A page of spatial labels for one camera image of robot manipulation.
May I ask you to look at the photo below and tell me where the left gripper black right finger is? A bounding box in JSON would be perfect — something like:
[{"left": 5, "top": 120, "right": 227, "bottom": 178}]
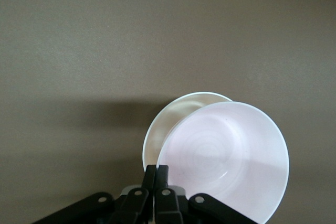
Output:
[{"left": 153, "top": 165, "right": 261, "bottom": 224}]

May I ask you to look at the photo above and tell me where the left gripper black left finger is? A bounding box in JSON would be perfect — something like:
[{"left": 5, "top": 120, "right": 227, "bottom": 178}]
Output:
[{"left": 33, "top": 164, "right": 158, "bottom": 224}]

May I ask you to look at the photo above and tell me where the pink bowl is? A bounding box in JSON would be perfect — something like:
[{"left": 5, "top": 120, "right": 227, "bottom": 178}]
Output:
[{"left": 156, "top": 101, "right": 291, "bottom": 224}]

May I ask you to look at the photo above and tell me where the white bowl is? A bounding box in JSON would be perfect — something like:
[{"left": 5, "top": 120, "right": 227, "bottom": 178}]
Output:
[{"left": 142, "top": 91, "right": 235, "bottom": 173}]

